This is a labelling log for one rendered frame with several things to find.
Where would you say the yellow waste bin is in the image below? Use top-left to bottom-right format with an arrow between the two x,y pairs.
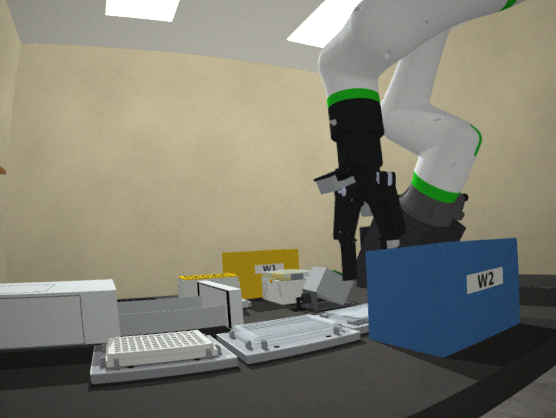
222,249 -> 299,299

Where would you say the blue bin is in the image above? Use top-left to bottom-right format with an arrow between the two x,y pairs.
365,238 -> 520,358

